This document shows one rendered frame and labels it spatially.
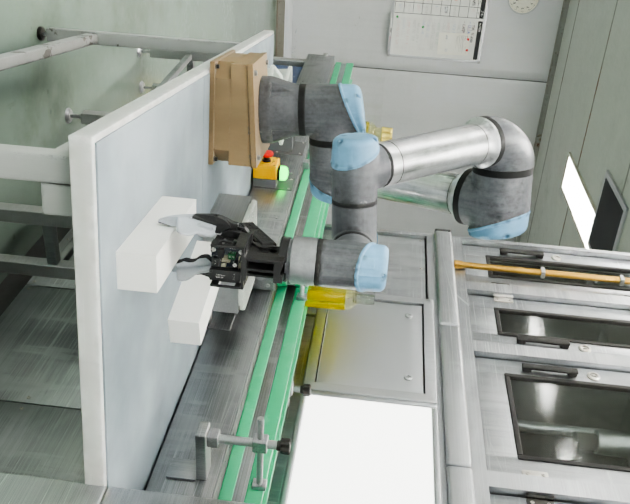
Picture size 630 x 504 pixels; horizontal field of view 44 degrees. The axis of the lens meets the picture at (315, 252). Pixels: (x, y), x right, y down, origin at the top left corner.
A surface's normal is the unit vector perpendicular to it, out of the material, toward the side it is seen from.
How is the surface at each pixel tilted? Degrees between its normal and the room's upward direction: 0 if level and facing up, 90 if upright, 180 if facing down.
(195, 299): 90
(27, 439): 90
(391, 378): 90
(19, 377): 90
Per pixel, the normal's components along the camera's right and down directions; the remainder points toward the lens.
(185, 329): -0.11, 0.63
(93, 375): -0.10, 0.35
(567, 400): 0.05, -0.86
